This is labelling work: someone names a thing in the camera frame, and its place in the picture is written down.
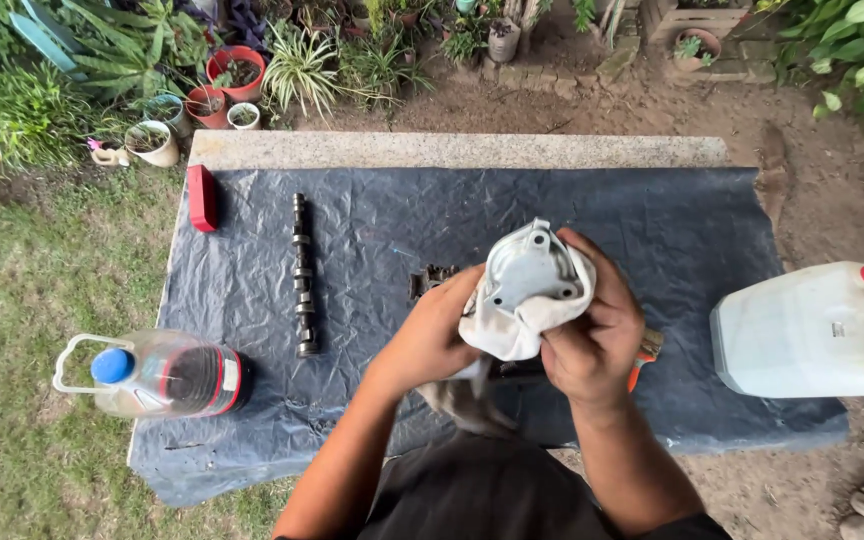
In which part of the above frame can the person's right hand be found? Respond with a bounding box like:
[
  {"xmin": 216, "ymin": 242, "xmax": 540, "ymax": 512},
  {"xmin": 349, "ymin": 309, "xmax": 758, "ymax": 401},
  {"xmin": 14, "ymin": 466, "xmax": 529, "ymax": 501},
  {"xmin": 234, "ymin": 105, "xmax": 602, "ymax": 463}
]
[{"xmin": 540, "ymin": 227, "xmax": 647, "ymax": 411}]

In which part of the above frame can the person's left hand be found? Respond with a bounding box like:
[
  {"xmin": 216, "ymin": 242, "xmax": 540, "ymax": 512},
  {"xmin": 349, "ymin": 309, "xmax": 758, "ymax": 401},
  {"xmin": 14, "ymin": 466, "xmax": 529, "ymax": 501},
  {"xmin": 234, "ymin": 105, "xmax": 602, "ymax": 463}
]
[{"xmin": 366, "ymin": 263, "xmax": 488, "ymax": 393}]

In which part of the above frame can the white rag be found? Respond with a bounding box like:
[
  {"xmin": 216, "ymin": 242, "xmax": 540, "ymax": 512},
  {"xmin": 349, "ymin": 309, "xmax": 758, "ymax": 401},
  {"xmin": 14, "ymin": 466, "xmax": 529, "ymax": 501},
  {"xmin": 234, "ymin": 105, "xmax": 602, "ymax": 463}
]
[{"xmin": 415, "ymin": 217, "xmax": 599, "ymax": 438}]

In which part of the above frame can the silver metal engine cover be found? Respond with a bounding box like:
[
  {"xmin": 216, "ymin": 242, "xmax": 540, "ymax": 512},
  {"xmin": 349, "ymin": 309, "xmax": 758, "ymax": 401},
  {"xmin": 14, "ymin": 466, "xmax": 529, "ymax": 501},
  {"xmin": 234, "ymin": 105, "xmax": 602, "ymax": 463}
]
[{"xmin": 482, "ymin": 223, "xmax": 585, "ymax": 316}]

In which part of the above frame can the dark metal part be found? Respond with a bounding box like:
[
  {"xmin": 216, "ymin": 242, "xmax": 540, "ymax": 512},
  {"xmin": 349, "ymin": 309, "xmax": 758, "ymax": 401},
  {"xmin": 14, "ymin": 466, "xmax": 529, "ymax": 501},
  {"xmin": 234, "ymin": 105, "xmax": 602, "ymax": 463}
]
[{"xmin": 487, "ymin": 357, "xmax": 550, "ymax": 381}]

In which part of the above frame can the dark plastic tarp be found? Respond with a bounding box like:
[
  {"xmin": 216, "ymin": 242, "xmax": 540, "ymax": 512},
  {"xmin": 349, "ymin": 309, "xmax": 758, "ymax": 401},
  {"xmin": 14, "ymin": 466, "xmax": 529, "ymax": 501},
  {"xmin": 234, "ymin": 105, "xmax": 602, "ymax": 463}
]
[{"xmin": 128, "ymin": 166, "xmax": 851, "ymax": 509}]

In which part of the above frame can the steel camshaft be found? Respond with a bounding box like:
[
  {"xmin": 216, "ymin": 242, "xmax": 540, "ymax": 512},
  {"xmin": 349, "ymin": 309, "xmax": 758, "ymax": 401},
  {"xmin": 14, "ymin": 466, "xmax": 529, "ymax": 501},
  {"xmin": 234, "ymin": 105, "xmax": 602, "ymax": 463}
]
[{"xmin": 291, "ymin": 192, "xmax": 321, "ymax": 359}]

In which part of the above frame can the person's black shirt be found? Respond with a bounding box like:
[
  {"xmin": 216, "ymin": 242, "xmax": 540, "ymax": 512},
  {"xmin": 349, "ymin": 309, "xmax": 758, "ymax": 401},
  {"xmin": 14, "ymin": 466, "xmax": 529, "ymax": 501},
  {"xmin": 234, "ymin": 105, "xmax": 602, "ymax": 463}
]
[{"xmin": 274, "ymin": 429, "xmax": 735, "ymax": 540}]

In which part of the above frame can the white canister with red cap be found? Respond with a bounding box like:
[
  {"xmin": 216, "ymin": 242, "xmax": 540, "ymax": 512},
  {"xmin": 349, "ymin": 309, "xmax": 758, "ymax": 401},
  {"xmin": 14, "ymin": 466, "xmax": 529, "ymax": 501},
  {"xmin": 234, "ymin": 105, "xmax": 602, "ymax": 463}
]
[{"xmin": 709, "ymin": 261, "xmax": 864, "ymax": 399}]

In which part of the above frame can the clear bottle with blue cap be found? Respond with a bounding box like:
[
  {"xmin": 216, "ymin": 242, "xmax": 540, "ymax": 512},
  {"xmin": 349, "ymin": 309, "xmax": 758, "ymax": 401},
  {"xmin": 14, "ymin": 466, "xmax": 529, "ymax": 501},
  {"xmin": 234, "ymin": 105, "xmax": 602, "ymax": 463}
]
[{"xmin": 52, "ymin": 328, "xmax": 253, "ymax": 420}]

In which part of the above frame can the red flat box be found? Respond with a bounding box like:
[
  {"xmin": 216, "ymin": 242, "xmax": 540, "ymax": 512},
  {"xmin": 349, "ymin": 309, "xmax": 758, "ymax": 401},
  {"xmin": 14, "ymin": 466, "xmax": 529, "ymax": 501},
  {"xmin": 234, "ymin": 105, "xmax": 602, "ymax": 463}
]
[{"xmin": 186, "ymin": 164, "xmax": 219, "ymax": 233}]

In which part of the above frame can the brick garden edging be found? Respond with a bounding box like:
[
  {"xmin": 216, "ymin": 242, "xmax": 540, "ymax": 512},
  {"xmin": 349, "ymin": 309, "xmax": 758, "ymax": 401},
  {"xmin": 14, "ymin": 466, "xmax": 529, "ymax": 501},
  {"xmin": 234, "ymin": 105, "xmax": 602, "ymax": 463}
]
[{"xmin": 477, "ymin": 15, "xmax": 645, "ymax": 101}]

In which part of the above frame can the small white flower pot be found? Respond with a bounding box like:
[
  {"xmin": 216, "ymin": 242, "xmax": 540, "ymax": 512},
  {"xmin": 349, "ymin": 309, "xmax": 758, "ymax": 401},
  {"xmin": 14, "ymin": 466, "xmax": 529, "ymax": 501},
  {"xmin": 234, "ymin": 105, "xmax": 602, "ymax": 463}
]
[{"xmin": 226, "ymin": 102, "xmax": 262, "ymax": 132}]

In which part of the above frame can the striped spider plant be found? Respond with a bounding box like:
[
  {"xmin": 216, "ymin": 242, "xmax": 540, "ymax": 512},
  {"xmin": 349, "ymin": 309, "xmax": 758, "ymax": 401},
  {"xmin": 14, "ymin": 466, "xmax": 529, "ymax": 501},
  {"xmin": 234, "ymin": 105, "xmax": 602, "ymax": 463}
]
[{"xmin": 261, "ymin": 22, "xmax": 351, "ymax": 120}]

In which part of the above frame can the terracotta pot with succulent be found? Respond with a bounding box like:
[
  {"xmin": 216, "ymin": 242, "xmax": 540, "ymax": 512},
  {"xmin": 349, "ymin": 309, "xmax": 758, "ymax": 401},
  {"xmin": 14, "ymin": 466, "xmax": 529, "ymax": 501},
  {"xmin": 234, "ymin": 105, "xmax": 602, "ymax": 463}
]
[{"xmin": 672, "ymin": 27, "xmax": 723, "ymax": 74}]

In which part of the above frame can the grey textured flower pot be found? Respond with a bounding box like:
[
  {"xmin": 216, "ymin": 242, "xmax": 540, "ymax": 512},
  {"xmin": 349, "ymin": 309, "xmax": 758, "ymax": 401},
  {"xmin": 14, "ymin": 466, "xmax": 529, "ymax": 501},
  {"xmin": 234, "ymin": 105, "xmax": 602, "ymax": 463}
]
[{"xmin": 486, "ymin": 18, "xmax": 522, "ymax": 65}]

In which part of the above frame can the small terracotta flower pot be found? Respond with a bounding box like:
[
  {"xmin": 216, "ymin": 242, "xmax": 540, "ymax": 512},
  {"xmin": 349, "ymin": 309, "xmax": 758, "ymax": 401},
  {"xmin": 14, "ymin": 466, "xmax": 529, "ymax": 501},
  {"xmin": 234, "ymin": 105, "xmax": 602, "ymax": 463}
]
[{"xmin": 184, "ymin": 84, "xmax": 231, "ymax": 131}]

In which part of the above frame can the large red flower pot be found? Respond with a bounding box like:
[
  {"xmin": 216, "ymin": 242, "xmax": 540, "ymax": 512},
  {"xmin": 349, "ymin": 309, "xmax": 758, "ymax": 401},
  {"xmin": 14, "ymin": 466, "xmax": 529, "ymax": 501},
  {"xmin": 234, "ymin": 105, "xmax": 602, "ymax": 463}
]
[{"xmin": 205, "ymin": 45, "xmax": 267, "ymax": 105}]

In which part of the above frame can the cream flower pot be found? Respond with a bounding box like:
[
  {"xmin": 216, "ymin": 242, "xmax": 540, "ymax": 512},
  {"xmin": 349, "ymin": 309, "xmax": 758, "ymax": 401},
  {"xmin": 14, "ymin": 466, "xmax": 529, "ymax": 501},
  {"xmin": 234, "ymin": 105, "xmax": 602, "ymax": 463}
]
[{"xmin": 123, "ymin": 120, "xmax": 181, "ymax": 170}]

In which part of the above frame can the wooden crate planter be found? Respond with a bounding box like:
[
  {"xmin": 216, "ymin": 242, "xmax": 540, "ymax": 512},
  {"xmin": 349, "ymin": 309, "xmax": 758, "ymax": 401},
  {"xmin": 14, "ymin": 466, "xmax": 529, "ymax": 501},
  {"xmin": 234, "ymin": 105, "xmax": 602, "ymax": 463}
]
[{"xmin": 640, "ymin": 0, "xmax": 754, "ymax": 45}]

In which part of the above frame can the grey blue flower pot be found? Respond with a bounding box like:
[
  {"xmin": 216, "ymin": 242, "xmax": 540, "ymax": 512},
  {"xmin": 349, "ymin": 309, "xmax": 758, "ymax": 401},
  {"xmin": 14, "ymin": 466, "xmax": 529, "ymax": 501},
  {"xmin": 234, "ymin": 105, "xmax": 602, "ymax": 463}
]
[{"xmin": 142, "ymin": 93, "xmax": 193, "ymax": 141}]

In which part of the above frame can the small cream watering can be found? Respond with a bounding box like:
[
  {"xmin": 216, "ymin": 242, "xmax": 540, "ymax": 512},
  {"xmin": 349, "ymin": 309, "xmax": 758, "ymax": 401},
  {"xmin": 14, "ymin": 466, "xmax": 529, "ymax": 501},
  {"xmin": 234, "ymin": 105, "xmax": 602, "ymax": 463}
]
[{"xmin": 87, "ymin": 138, "xmax": 132, "ymax": 168}]

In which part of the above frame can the broad leaved green bush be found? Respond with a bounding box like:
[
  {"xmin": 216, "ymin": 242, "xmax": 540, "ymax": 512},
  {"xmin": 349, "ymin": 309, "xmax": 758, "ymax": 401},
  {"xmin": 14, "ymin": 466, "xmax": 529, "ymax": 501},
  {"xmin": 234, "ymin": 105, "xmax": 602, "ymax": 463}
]
[{"xmin": 756, "ymin": 0, "xmax": 864, "ymax": 123}]

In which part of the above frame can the bed of green garden plants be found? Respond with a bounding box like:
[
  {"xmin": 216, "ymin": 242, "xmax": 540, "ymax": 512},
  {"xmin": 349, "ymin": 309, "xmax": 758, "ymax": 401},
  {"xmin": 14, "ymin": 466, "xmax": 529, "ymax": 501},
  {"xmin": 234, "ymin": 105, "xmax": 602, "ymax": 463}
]
[{"xmin": 0, "ymin": 0, "xmax": 493, "ymax": 196}]

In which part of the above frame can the orange handled paintbrush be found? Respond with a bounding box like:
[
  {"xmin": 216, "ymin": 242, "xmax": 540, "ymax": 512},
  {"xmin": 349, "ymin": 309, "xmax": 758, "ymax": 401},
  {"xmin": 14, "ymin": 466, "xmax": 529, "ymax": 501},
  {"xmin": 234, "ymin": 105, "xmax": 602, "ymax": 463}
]
[{"xmin": 626, "ymin": 327, "xmax": 666, "ymax": 396}]

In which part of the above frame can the small dark metal bracket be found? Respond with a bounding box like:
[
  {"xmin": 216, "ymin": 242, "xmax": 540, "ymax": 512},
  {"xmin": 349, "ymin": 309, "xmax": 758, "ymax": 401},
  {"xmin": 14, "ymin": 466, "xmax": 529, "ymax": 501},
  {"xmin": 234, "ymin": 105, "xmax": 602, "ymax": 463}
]
[{"xmin": 408, "ymin": 263, "xmax": 461, "ymax": 302}]

